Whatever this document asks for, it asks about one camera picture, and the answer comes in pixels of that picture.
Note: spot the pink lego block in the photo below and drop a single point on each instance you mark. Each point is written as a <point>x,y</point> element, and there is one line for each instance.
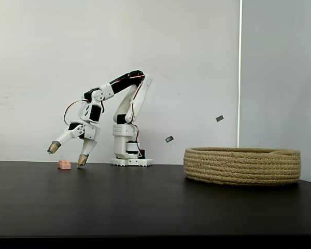
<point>64,165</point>

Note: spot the grey tape piece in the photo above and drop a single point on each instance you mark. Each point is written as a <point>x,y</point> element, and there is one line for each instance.
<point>220,118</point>
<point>169,139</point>

